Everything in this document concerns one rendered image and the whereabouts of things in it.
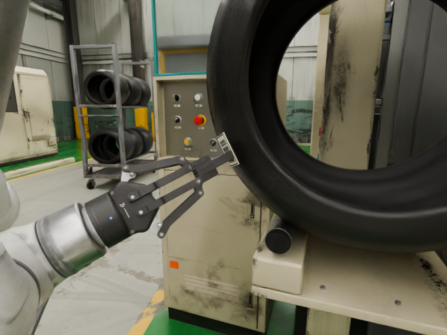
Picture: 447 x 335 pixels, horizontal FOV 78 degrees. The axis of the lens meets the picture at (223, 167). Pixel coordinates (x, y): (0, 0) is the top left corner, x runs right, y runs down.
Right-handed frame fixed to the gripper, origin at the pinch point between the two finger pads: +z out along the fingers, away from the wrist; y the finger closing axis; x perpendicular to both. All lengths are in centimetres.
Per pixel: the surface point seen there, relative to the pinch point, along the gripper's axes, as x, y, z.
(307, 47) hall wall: -639, -194, 661
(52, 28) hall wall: -946, -675, 23
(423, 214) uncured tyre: 16.2, 19.7, 18.1
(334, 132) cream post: -15.9, 7.6, 40.2
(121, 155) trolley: -342, -72, 0
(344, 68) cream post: -9.8, -6.2, 46.9
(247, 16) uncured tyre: 10.4, -16.9, 12.1
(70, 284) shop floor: -166, 24, -73
